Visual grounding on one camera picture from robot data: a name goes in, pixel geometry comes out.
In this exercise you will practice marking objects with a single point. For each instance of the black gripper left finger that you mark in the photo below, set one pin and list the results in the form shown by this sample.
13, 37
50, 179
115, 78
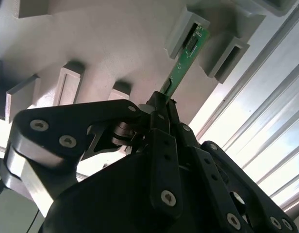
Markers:
54, 126

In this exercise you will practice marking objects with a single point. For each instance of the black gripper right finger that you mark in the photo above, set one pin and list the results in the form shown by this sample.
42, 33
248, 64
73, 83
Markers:
211, 170

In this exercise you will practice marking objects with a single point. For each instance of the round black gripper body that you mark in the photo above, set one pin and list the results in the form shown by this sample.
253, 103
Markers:
110, 199

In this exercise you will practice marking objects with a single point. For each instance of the green RAM stick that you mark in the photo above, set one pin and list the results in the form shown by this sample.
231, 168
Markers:
180, 65

